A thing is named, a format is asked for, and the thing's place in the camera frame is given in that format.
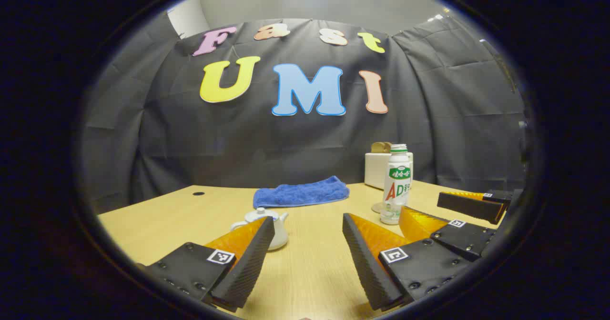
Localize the white teacup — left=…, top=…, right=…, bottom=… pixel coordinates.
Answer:
left=231, top=208, right=289, bottom=251

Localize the white water bottle green label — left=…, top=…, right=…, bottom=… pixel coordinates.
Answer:
left=380, top=144, right=413, bottom=225

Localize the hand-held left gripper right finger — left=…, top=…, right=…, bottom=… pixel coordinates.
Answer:
left=342, top=213, right=472, bottom=312

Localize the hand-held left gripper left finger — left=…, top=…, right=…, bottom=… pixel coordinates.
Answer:
left=137, top=216, right=276, bottom=312

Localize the white toaster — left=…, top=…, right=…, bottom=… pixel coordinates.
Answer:
left=365, top=152, right=414, bottom=190

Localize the black backdrop cloth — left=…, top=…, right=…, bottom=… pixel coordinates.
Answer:
left=81, top=13, right=527, bottom=213

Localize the blue towel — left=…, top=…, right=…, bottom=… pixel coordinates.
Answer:
left=253, top=176, right=350, bottom=209

